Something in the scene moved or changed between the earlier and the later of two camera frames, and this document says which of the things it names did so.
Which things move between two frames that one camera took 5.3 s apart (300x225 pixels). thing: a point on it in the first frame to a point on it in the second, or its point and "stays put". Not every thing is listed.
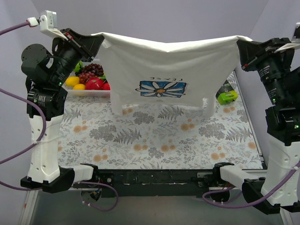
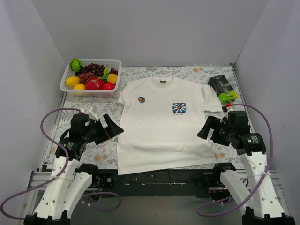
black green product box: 227,94 stays put
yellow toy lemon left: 72,81 stays put
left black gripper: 78,43 to 101,132
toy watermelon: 78,66 stays put
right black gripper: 254,61 to 217,132
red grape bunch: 83,77 stays put
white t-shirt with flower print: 195,72 to 159,122
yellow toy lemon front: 79,86 stays put
